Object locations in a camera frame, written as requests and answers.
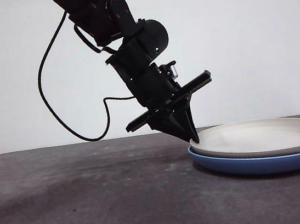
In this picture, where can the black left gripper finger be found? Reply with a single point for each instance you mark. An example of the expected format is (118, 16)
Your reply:
(191, 120)
(171, 123)

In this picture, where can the white round plate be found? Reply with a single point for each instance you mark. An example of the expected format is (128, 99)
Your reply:
(253, 137)

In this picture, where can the blue round plate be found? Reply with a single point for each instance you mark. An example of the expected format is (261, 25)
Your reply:
(256, 166)

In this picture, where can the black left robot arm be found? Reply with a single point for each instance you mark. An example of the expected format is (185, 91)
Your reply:
(114, 11)

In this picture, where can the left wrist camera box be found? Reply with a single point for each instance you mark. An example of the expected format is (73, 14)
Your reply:
(173, 71)

